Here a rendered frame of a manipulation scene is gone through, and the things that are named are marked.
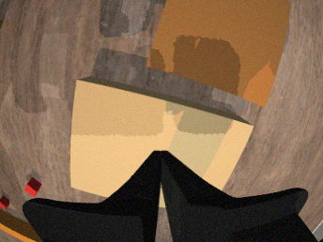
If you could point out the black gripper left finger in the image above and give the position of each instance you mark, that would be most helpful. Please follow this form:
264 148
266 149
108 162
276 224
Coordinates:
128 215

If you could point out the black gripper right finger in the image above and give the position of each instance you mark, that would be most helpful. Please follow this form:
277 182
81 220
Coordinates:
198 212

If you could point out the red cube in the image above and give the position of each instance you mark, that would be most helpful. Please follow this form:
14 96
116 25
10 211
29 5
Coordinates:
4 202
32 187

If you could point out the orange square block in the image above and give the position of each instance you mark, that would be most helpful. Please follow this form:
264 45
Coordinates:
233 45

